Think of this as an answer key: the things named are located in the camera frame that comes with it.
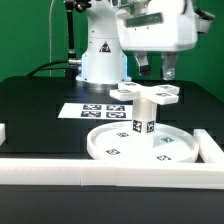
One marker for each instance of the white front fence bar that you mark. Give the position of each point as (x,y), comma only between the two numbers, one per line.
(95,173)

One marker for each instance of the white cross-shaped table base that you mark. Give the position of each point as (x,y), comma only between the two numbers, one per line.
(159,94)

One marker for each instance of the white right fence bar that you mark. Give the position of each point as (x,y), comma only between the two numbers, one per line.
(209,150)

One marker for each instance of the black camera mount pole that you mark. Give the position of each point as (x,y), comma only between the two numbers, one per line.
(70,33)

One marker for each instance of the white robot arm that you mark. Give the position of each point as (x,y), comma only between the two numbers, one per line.
(104,64)

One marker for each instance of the white round table top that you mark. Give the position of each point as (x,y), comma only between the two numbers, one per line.
(116,141)

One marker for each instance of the white marker sheet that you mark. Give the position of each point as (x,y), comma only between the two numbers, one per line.
(95,111)

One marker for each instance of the white fence bar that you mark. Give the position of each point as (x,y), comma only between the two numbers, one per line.
(209,150)
(95,173)

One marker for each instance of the white left fence block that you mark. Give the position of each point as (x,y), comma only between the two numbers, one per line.
(2,133)

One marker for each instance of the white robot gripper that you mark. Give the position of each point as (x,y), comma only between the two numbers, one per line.
(157,25)

